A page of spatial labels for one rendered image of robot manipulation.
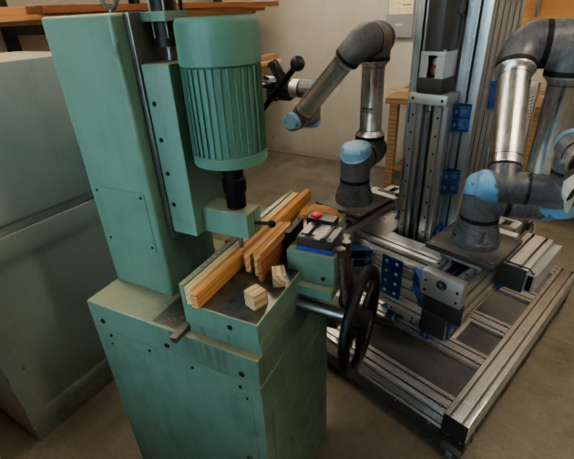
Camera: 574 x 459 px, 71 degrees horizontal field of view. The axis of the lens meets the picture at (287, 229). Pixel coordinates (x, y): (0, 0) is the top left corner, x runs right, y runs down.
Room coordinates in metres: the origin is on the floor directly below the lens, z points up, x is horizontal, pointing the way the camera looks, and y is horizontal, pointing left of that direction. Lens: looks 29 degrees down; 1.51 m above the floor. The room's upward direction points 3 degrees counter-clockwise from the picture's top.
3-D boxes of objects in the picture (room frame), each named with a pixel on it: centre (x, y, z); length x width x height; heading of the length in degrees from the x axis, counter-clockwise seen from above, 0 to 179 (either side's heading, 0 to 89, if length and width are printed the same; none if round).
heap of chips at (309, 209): (1.20, -0.11, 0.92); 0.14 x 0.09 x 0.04; 62
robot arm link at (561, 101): (1.08, -0.74, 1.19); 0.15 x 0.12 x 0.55; 68
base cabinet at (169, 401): (0.99, 0.23, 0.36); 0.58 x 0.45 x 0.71; 62
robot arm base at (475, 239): (1.13, -0.61, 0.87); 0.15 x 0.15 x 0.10
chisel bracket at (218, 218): (0.95, 0.14, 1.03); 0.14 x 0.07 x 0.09; 62
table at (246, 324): (0.97, -0.01, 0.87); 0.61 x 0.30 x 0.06; 152
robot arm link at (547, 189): (0.84, -0.62, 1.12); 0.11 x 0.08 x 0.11; 68
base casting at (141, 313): (1.00, 0.23, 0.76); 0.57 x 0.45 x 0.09; 62
